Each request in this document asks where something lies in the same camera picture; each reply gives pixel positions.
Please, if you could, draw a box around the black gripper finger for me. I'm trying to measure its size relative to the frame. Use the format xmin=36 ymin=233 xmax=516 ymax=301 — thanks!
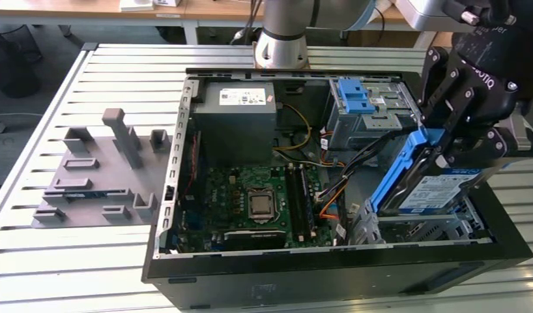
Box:
xmin=417 ymin=46 xmax=476 ymax=154
xmin=440 ymin=97 xmax=513 ymax=169

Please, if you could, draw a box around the hard disk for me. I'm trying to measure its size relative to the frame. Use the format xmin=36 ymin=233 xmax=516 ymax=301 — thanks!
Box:
xmin=370 ymin=128 xmax=511 ymax=218

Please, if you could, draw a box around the wooden cabinet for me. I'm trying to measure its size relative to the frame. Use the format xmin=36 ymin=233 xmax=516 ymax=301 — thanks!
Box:
xmin=431 ymin=31 xmax=461 ymax=50

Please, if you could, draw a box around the blue drive latch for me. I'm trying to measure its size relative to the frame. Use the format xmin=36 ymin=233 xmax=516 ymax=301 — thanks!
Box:
xmin=338 ymin=80 xmax=376 ymax=115

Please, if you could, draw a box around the metal drive cage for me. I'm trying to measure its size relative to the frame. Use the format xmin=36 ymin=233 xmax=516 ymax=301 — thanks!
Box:
xmin=326 ymin=78 xmax=424 ymax=153

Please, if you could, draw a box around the grey power supply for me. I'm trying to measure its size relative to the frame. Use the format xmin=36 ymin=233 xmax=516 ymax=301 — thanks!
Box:
xmin=192 ymin=81 xmax=279 ymax=167

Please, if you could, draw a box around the green motherboard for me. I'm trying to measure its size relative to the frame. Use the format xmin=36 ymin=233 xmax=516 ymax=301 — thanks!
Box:
xmin=179 ymin=164 xmax=350 ymax=254

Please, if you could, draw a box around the wooden desk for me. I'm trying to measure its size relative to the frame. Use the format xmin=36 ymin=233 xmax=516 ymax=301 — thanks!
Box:
xmin=0 ymin=0 xmax=190 ymax=37
xmin=183 ymin=0 xmax=424 ymax=50

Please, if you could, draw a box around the silver CPU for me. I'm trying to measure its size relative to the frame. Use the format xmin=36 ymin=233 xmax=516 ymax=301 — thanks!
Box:
xmin=247 ymin=188 xmax=278 ymax=219

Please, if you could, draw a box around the black graphics card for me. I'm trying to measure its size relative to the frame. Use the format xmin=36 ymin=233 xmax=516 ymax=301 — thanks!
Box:
xmin=222 ymin=230 xmax=290 ymax=251

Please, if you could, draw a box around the black PC case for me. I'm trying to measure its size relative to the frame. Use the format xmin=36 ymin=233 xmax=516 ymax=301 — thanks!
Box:
xmin=140 ymin=67 xmax=533 ymax=310

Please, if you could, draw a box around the black case fan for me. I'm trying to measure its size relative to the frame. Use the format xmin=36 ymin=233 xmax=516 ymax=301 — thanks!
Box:
xmin=179 ymin=130 xmax=210 ymax=209

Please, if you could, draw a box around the grey parts rack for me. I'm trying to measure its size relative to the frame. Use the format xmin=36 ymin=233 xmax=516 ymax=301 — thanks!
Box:
xmin=31 ymin=108 xmax=176 ymax=232

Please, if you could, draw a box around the black cable bundle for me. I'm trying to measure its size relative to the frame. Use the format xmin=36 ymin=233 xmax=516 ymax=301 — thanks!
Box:
xmin=320 ymin=130 xmax=413 ymax=203

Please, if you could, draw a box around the yellow wire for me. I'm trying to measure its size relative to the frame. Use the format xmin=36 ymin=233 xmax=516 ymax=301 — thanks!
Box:
xmin=272 ymin=103 xmax=314 ymax=153

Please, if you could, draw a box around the orange wire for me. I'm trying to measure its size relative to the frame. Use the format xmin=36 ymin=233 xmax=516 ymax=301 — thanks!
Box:
xmin=319 ymin=194 xmax=342 ymax=222

